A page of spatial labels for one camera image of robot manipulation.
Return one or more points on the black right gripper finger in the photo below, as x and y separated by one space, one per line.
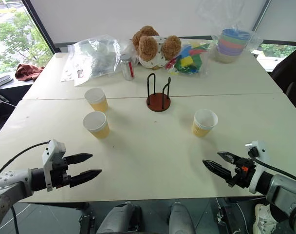
217 169
226 156

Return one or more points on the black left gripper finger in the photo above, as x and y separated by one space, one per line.
78 158
86 176

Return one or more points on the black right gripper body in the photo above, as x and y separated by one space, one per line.
243 171

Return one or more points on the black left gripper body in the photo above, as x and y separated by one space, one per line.
59 173

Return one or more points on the yellow white paper cup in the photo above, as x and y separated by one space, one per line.
96 99
96 124
204 123

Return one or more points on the white sneaker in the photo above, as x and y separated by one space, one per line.
263 219

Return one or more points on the grey rounded robot leg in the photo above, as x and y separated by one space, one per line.
118 219
180 218

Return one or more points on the red brown cloth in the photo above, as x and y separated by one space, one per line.
27 72

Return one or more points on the clear plastic bag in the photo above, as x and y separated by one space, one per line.
94 58

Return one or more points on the bag of colourful blocks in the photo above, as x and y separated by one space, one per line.
187 59

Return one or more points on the dark chair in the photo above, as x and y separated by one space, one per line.
290 70

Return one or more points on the stack of colourful bowls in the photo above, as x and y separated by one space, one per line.
232 42

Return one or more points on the clear bag around bowls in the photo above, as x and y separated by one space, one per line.
227 26

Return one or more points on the brown white plush toy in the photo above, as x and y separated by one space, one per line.
154 47

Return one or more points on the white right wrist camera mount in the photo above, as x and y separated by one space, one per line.
258 168

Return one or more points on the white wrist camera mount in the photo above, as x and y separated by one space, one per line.
258 168
50 156

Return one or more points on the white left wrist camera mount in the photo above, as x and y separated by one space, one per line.
50 156

